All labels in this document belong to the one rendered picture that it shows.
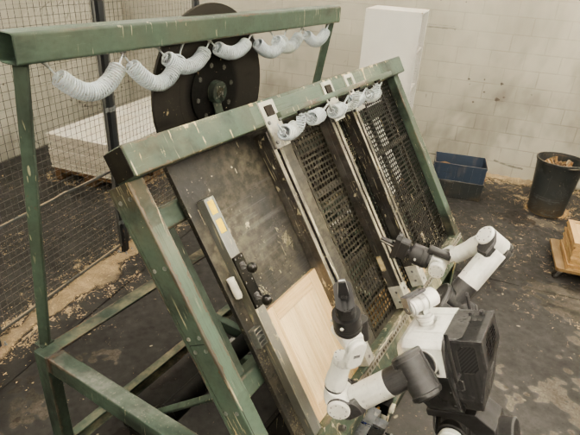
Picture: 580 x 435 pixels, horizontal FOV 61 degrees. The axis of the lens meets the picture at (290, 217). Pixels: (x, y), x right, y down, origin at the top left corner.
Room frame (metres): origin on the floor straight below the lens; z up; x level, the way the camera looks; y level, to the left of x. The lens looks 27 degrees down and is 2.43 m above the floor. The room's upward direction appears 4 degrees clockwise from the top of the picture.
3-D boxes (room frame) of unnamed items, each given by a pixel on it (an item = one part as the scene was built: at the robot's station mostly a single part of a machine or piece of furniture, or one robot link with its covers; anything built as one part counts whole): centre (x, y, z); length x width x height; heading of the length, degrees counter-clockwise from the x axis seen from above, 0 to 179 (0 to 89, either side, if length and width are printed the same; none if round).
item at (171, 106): (2.42, 0.40, 1.85); 0.80 x 0.06 x 0.80; 150
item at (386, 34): (5.75, -1.02, 1.03); 0.61 x 0.58 x 2.05; 161
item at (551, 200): (5.29, -2.98, 0.33); 0.52 x 0.51 x 0.65; 161
